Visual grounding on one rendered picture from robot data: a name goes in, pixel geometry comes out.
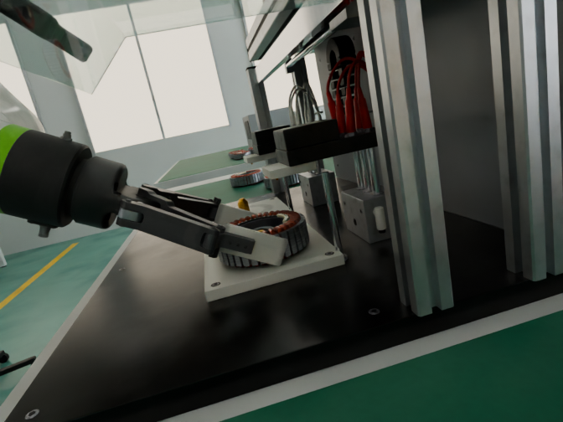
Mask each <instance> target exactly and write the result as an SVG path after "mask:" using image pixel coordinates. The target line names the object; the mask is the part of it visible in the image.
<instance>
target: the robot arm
mask: <svg viewBox="0 0 563 422"><path fill-rule="evenodd" d="M72 140H73V139H71V132H70V131H65V133H63V136H60V137H58V136H53V135H50V134H47V133H45V131H44V128H43V126H42V124H41V122H40V121H39V119H38V117H37V116H36V115H35V114H34V113H33V112H32V111H31V110H30V109H29V108H28V107H26V106H25V105H24V104H23V103H22V102H21V101H20V100H18V99H17V98H16V97H15V96H14V95H13V94H12V93H11V92H10V91H9V90H8V89H7V88H6V87H5V86H4V85H3V84H2V83H1V82H0V214H7V215H11V216H14V217H19V218H22V219H27V222H28V223H31V224H38V225H39V226H40V228H39V235H38V236H39V237H41V238H48V237H49V231H50V229H57V228H58V227H61V228H63V227H65V226H66V225H68V224H70V223H71V222H72V220H74V221H75V222H76V223H78V224H85V225H89V226H92V227H96V228H99V229H108V228H110V227H111V226H112V224H113V223H114V221H115V219H116V216H117V219H116V224H117V225H119V226H121V227H126V228H129V229H135V230H139V231H142V232H144V233H147V234H151V235H154V236H156V237H158V238H161V239H165V240H168V241H171V242H174V243H175V244H180V245H182V246H185V247H188V248H190V249H192V250H197V251H199V252H202V253H205V254H206V255H209V257H211V258H217V256H218V253H219V252H223V253H226V254H231V255H237V256H240V257H244V258H247V259H251V260H257V261H260V262H264V263H267V264H271V265H277V266H280V265H281V263H282V259H283V256H284V254H285V251H286V248H287V244H288V240H287V239H284V238H281V237H278V236H275V235H271V234H266V233H262V232H259V231H256V230H253V229H247V228H244V227H240V226H237V225H233V224H230V222H234V221H235V220H237V219H238V220H239V219H240V218H245V217H246V216H251V215H252V214H255V215H256V217H257V213H253V212H251V211H247V210H244V209H241V208H235V207H232V206H229V205H226V204H222V203H220V202H221V198H216V197H214V200H213V199H211V198H201V197H197V196H194V195H189V194H186V193H179V192H174V191H171V190H167V189H162V188H157V187H154V186H151V185H149V184H146V183H145V184H142V186H141V187H139V188H137V187H133V186H128V185H127V176H128V171H127V166H126V165H124V164H123V163H119V162H114V161H112V160H108V159H105V158H102V157H98V156H94V157H92V153H91V150H90V148H89V147H88V146H87V145H85V144H81V143H78V142H73V141H72Z"/></svg>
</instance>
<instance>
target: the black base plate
mask: <svg viewBox="0 0 563 422"><path fill-rule="evenodd" d="M336 183H337V189H338V197H339V201H335V202H334V206H335V210H336V215H337V221H338V229H339V233H340V239H341V244H342V248H343V253H344V254H346V255H347V256H348V259H347V260H346V261H344V262H345V264H344V265H339V266H336V267H333V268H330V269H326V270H321V271H318V272H315V273H312V274H308V275H303V276H300V277H297V278H293V279H290V280H285V281H282V282H278V283H276V284H272V285H269V286H263V287H261V288H257V289H254V290H251V291H246V292H242V293H240V294H236V295H233V296H227V297H224V298H221V299H218V300H215V301H209V302H207V300H206V297H205V294H204V253H202V252H199V251H197V250H192V249H190V248H188V247H185V246H182V245H180V244H175V243H174V242H171V241H168V240H165V239H161V238H158V237H156V236H154V235H151V234H147V233H144V232H142V231H139V230H138V231H137V233H136V234H135V236H134V237H133V239H132V241H131V242H130V243H129V245H128V246H127V247H126V249H125V250H124V251H123V253H122V254H121V256H120V258H119V259H118V260H117V262H116V263H115V264H114V266H113V267H112V268H111V270H110V272H109V273H108V275H107V276H106V278H105V279H104V280H103V281H102V283H101V284H100V286H99V287H98V289H97V290H96V292H95V293H94V295H93V296H92V297H91V299H90V300H89V301H88V303H87V304H86V306H85V308H84V309H83V310H82V312H81V313H80V314H79V316H78V317H77V318H76V320H75V322H74V323H73V325H72V326H71V327H70V329H69V331H68V332H67V333H66V334H65V336H64V337H63V339H62V340H61V342H60V343H59V345H58V346H57V348H56V349H55V350H54V351H53V353H52V354H51V356H50V357H49V359H48V360H47V362H46V363H45V365H44V366H43V367H42V368H41V370H40V371H39V373H38V375H37V376H36V377H35V379H34V380H33V382H32V383H31V384H30V385H29V387H28V389H27V390H26V392H25V393H24V394H23V396H22V398H21V399H20V400H19V401H18V403H17V404H16V406H15V407H14V409H13V410H12V412H11V413H10V415H9V416H8V417H7V418H6V420H5V421H4V422H158V421H161V420H164V419H168V418H171V417H173V416H176V415H180V414H184V413H187V412H189V411H192V410H196V409H200V408H203V407H205V406H208V405H211V404H216V403H218V402H221V401H224V400H227V399H232V398H234V397H237V396H240V395H242V394H247V393H250V392H253V391H256V390H258V389H263V388H265V387H269V386H272V385H274V384H277V383H281V382H285V381H287V380H290V379H293V378H297V377H300V376H303V375H306V374H309V373H313V372H316V371H318V370H322V369H325V368H329V367H332V366H334V365H337V364H340V363H345V362H347V361H350V360H353V359H356V358H361V357H363V356H366V355H369V354H371V353H377V352H379V351H382V350H385V349H387V348H390V347H395V346H398V345H401V344H403V343H406V342H411V341H414V340H416V339H419V338H422V337H426V336H430V335H432V334H435V333H438V332H442V331H445V330H448V329H451V328H454V327H458V326H461V325H464V324H467V323H469V322H474V321H476V320H479V319H483V318H485V317H490V316H492V315H495V314H498V313H501V312H504V311H508V310H511V309H514V308H516V307H520V306H524V305H527V304H530V303H532V302H535V301H540V300H543V299H545V298H548V297H551V296H556V295H559V294H561V293H563V273H561V274H559V275H552V274H551V273H548V272H546V278H545V279H543V280H538V281H532V280H529V279H527V278H525V277H523V271H521V272H518V273H514V272H512V271H510V270H507V265H506V253H505V241H504V229H499V228H496V227H493V226H491V225H488V224H484V223H480V222H478V221H475V220H472V219H468V218H464V217H462V216H459V215H456V214H452V213H448V212H446V211H443V212H444V219H445V227H446V236H447V250H448V258H449V265H450V273H451V281H452V296H453V304H454V306H453V307H451V308H447V309H445V310H441V309H440V308H438V307H437V306H434V307H432V314H429V315H426V316H417V315H416V314H415V313H414V312H413V311H412V310H411V306H405V305H404V304H403V303H402V302H401V301H400V293H399V287H398V281H397V275H396V269H395V258H394V252H393V246H392V241H391V238H390V239H384V240H381V241H378V242H374V243H371V244H370V243H368V242H367V241H365V240H364V239H362V238H360V237H359V236H358V235H357V234H355V233H353V232H351V231H350V230H348V229H347V224H346V219H345V214H344V209H343V200H342V195H341V192H342V191H345V190H349V189H352V188H358V184H357V183H354V182H350V181H348V180H345V179H342V178H338V177H336ZM289 190H290V194H291V198H292V206H293V210H294V212H297V213H300V214H303V215H304V216H305V219H306V223H307V224H309V225H310V226H311V227H312V228H313V229H315V230H316V231H317V232H318V233H319V234H321V235H322V236H323V237H324V238H325V239H326V240H327V241H328V242H329V243H330V244H332V245H333V246H334V242H333V234H332V229H331V224H330V219H329V215H328V206H327V204H326V203H325V204H322V205H318V206H315V207H313V206H312V205H311V204H309V203H307V202H306V201H304V200H303V197H302V190H301V186H298V187H295V188H289Z"/></svg>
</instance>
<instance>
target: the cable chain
mask: <svg viewBox="0 0 563 422"><path fill-rule="evenodd" d="M326 56H327V57H326V58H327V63H328V71H332V70H333V67H334V66H335V65H336V64H337V63H338V62H339V60H340V59H342V58H344V57H353V58H356V54H355V49H354V44H353V41H352V40H351V38H350V37H349V36H348V35H343V36H338V37H333V38H330V39H329V41H328V44H327V48H326ZM352 63H353V61H352V60H345V61H343V62H342V63H341V64H340V65H339V66H338V68H337V69H338V71H334V73H333V76H332V79H331V80H336V81H334V82H331V89H332V90H334V89H337V83H338V80H337V79H339V77H340V75H341V74H342V72H343V70H344V69H345V68H346V67H347V66H346V65H348V64H352ZM337 69H336V70H337ZM348 72H349V69H348V70H347V71H346V72H345V74H344V76H343V78H342V80H341V83H340V86H339V88H342V89H341V90H339V94H340V97H343V96H346V88H347V87H346V86H347V77H348ZM350 84H354V75H351V77H350ZM343 87H344V88H343ZM350 88H351V93H352V94H354V85H352V86H350ZM332 94H333V98H334V99H335V98H336V94H337V93H336V90H335V91H333V92H332Z"/></svg>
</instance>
